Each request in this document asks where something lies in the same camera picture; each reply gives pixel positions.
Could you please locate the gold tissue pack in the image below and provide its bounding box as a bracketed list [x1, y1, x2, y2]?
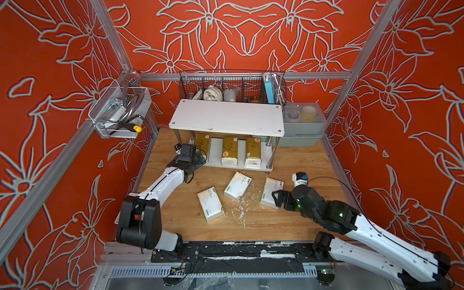
[195, 132, 211, 160]
[245, 137, 262, 167]
[221, 136, 238, 166]

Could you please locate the white green tissue pack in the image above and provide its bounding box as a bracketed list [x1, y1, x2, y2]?
[224, 172, 252, 203]
[260, 177, 284, 209]
[197, 187, 224, 222]

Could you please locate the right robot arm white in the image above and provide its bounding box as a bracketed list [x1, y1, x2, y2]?
[272, 184, 452, 290]

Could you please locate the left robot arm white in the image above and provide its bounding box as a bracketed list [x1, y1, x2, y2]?
[116, 155, 206, 253]

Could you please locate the white two-tier shelf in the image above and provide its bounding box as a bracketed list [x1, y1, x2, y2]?
[169, 99, 285, 172]

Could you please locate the grey plastic storage box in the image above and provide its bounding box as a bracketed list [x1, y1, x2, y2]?
[279, 103, 327, 147]

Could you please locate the blue box in basket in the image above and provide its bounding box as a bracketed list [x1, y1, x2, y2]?
[263, 72, 275, 104]

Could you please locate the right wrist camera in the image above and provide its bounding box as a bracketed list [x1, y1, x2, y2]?
[292, 172, 308, 187]

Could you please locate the yellow handled tool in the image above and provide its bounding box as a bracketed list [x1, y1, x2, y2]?
[109, 122, 142, 138]

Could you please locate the clear plastic wall bin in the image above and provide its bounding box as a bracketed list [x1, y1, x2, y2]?
[88, 81, 152, 139]

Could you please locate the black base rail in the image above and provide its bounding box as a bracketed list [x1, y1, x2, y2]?
[151, 241, 337, 280]

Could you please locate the black wire basket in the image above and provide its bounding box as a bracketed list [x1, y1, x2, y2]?
[179, 70, 287, 107]

